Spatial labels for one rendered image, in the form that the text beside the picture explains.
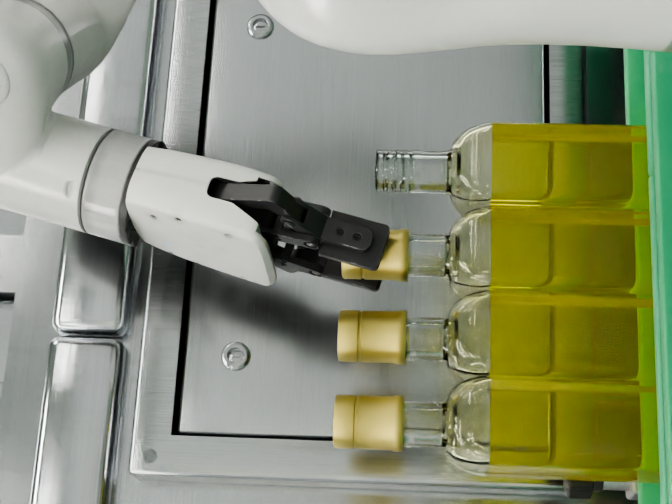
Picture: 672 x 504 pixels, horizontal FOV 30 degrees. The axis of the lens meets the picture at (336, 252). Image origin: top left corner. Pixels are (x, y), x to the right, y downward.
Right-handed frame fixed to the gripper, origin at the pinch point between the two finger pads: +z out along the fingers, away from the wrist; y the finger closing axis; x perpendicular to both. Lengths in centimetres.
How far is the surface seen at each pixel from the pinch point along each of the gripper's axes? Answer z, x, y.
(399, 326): 4.4, -4.6, 1.6
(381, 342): 3.6, -5.9, 1.4
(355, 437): 3.8, -12.2, 1.3
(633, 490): 21.7, -9.2, -4.2
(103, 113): -25.1, 9.9, -12.5
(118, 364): -16.5, -9.4, -13.2
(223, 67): -17.0, 16.5, -12.2
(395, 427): 6.1, -11.0, 1.9
